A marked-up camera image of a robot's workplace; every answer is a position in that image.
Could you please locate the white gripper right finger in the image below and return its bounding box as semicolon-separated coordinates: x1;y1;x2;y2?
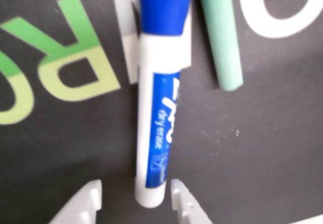
171;179;213;224

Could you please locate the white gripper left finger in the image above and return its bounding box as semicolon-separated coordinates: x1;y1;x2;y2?
49;179;103;224

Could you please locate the blue dry erase marker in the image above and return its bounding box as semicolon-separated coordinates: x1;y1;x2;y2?
134;0;196;208

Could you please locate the black mat with printed letters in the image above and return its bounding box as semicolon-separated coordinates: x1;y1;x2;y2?
0;0;323;224

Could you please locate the pale green chalk stick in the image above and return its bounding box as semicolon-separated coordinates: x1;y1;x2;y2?
196;0;244;92

